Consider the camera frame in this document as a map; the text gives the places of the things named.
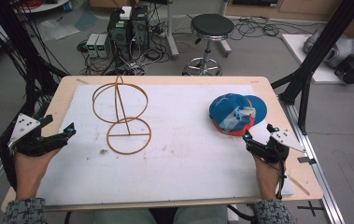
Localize white box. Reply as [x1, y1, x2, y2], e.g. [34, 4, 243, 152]
[119, 6, 133, 21]

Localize tangle of cables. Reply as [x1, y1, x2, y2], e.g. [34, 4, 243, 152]
[78, 40, 173, 77]

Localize wooden wire hat stand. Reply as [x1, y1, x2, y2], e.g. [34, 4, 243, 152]
[92, 75, 153, 156]

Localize person's legs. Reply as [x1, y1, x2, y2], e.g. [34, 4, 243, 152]
[93, 205, 229, 224]

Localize black computer tower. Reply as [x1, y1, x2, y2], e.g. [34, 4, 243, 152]
[106, 8, 133, 61]
[130, 5, 150, 52]

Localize grey rounded device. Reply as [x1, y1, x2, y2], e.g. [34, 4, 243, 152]
[303, 28, 354, 70]

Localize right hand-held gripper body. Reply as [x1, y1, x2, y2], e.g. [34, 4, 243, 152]
[243, 128, 307, 164]

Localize grey power supply unit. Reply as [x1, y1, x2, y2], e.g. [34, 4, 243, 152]
[96, 33, 110, 60]
[86, 33, 100, 59]

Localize black metal frame post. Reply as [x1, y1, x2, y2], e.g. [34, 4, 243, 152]
[0, 0, 68, 188]
[270, 0, 354, 135]

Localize white foam mat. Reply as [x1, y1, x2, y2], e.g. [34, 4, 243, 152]
[35, 84, 294, 206]

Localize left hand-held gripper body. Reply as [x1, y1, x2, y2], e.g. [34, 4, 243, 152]
[7, 112, 70, 157]

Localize person's left hand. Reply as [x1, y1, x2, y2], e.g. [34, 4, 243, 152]
[14, 147, 63, 201]

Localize person's right hand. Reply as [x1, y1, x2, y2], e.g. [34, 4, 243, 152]
[253, 154, 288, 201]

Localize blue and red cap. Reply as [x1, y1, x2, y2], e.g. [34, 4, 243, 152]
[208, 92, 268, 137]

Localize aluminium rail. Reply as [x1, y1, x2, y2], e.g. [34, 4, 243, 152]
[277, 98, 347, 224]

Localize black device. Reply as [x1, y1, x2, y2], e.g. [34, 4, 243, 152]
[333, 57, 354, 85]

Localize black tape cross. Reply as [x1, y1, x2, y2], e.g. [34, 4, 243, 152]
[296, 200, 326, 217]

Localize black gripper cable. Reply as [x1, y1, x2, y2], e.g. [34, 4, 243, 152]
[275, 159, 289, 201]

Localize white stand leg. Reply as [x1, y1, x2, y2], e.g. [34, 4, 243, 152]
[164, 0, 181, 61]

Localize clear plastic sheet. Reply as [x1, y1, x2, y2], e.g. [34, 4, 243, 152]
[36, 18, 81, 42]

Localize black round stool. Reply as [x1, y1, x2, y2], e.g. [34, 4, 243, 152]
[181, 13, 235, 77]

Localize black tape piece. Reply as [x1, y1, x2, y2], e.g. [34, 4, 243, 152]
[296, 156, 318, 165]

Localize white platform board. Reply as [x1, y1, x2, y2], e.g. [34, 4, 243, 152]
[281, 33, 354, 85]

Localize bundle of floor cables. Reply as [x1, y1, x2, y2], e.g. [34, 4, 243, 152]
[230, 14, 281, 42]

